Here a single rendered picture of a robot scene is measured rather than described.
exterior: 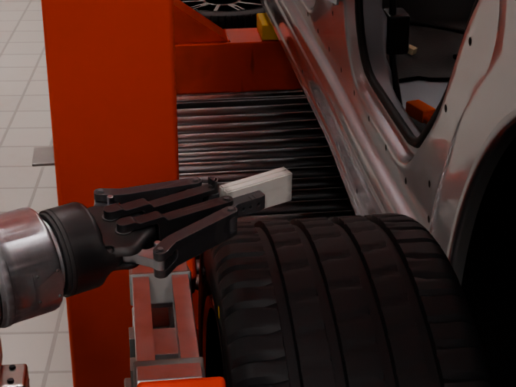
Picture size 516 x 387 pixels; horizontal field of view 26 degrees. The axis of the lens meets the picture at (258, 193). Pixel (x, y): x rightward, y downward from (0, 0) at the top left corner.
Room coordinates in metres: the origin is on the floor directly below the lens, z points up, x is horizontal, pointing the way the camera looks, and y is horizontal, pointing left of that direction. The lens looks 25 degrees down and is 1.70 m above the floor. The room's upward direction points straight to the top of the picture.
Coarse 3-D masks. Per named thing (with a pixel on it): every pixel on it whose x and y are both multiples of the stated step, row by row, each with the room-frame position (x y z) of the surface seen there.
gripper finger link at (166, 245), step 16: (224, 208) 0.88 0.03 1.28; (192, 224) 0.85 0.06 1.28; (208, 224) 0.85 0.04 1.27; (224, 224) 0.86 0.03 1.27; (176, 240) 0.82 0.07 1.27; (192, 240) 0.83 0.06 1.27; (208, 240) 0.85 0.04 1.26; (224, 240) 0.86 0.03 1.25; (160, 256) 0.80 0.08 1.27; (176, 256) 0.82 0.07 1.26; (192, 256) 0.84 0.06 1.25; (160, 272) 0.80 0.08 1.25
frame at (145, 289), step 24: (144, 288) 1.01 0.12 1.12; (168, 288) 1.04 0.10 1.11; (144, 312) 0.96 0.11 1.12; (168, 312) 1.18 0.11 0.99; (192, 312) 0.96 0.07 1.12; (144, 336) 0.92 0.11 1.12; (192, 336) 0.92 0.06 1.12; (144, 360) 0.88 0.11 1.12; (168, 360) 0.87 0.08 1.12; (192, 360) 0.88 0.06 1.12
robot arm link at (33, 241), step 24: (0, 216) 0.81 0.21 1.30; (24, 216) 0.80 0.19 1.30; (0, 240) 0.77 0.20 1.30; (24, 240) 0.78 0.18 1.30; (48, 240) 0.79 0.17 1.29; (0, 264) 0.76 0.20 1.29; (24, 264) 0.77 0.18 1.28; (48, 264) 0.77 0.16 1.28; (0, 288) 0.75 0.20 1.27; (24, 288) 0.76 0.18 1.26; (48, 288) 0.77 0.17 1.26; (24, 312) 0.76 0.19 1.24; (48, 312) 0.79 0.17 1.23
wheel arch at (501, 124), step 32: (512, 128) 1.18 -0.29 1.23; (480, 160) 1.26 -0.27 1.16; (512, 160) 1.26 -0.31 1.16; (480, 192) 1.30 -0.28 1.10; (512, 192) 1.30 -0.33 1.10; (480, 224) 1.33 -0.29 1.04; (512, 224) 1.33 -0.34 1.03; (448, 256) 1.35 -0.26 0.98; (480, 256) 1.35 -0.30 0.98; (512, 256) 1.35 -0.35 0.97; (480, 288) 1.36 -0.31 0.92; (512, 288) 1.36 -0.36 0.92; (480, 320) 1.36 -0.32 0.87; (512, 320) 1.37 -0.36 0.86; (512, 352) 1.37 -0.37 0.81; (512, 384) 1.36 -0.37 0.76
